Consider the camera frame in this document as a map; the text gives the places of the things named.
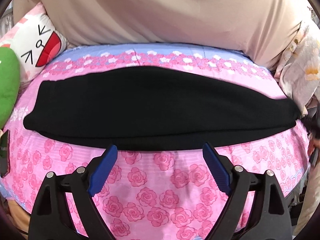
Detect person's right hand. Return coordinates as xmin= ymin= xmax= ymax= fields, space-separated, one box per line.
xmin=308 ymin=133 xmax=319 ymax=167

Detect black pants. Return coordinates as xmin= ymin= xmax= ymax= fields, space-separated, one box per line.
xmin=23 ymin=66 xmax=300 ymax=151

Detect green plush toy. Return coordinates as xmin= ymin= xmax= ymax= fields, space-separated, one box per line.
xmin=0 ymin=47 xmax=20 ymax=129

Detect white cat face pillow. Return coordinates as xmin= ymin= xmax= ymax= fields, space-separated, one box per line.
xmin=1 ymin=2 xmax=68 ymax=85

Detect beige cushioned headboard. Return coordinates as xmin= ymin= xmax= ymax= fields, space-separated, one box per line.
xmin=13 ymin=0 xmax=310 ymax=67

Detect pink rose bed sheet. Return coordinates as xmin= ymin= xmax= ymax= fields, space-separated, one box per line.
xmin=1 ymin=43 xmax=309 ymax=239

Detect dark phone at bed edge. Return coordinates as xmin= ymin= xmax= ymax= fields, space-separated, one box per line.
xmin=0 ymin=130 xmax=10 ymax=178

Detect grey floral fleece blanket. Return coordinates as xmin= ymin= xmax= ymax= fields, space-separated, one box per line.
xmin=274 ymin=20 xmax=319 ymax=115

